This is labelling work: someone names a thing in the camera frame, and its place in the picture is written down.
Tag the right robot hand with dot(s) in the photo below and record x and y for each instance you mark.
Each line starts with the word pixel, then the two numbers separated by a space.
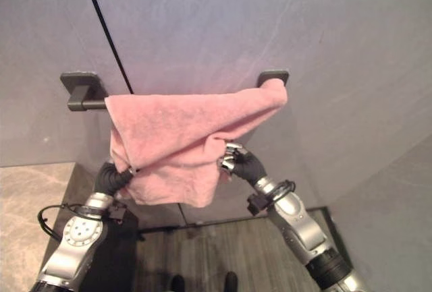
pixel 244 165

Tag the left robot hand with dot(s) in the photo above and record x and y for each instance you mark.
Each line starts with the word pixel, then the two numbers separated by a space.
pixel 109 177

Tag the pink towel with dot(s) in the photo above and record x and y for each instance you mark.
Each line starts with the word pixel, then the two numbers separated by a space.
pixel 168 126

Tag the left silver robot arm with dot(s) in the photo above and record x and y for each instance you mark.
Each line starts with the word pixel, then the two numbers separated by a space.
pixel 76 238

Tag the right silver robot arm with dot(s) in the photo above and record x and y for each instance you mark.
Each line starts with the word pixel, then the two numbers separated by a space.
pixel 303 228

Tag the dark grey towel bar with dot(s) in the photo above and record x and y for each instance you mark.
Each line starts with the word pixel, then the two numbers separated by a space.
pixel 81 98

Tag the right dark robot foot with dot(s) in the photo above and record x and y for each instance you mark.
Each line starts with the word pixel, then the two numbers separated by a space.
pixel 231 282

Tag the dark robot foot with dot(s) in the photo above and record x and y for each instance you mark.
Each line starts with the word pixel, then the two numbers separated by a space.
pixel 176 283
pixel 231 282

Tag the left dark robot foot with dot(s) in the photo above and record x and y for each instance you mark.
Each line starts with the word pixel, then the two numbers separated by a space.
pixel 176 283

